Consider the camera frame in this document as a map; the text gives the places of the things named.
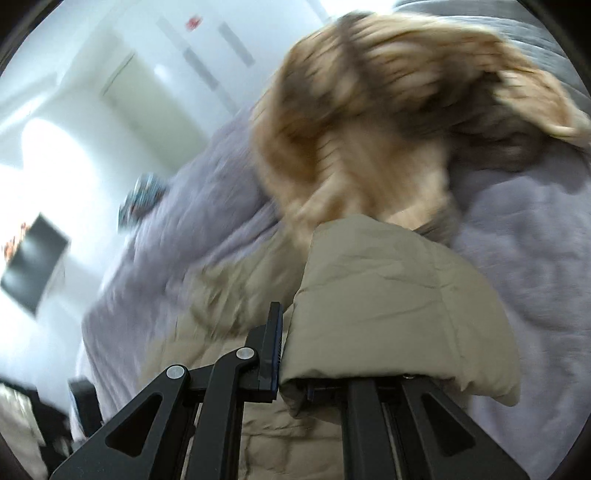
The white wardrobe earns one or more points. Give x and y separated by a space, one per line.
184 78

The lavender plush blanket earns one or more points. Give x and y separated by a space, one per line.
531 258

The red sticker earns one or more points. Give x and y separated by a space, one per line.
195 22

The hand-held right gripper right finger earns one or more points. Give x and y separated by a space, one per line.
364 420

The beige puffer jacket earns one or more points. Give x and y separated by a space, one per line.
378 295

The tan striped fleece garment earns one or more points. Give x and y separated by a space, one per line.
351 138

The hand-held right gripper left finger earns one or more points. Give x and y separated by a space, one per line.
276 360

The dark flat screen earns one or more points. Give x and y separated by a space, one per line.
34 263

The blue patterned cloth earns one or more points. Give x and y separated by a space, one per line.
141 201

